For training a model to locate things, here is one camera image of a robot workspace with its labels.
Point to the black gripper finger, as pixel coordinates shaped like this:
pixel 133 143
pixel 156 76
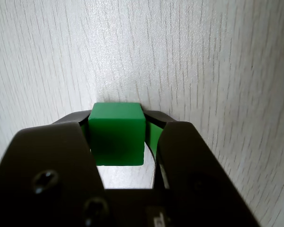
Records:
pixel 49 170
pixel 191 170

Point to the green wooden cube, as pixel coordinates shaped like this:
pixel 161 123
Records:
pixel 116 137

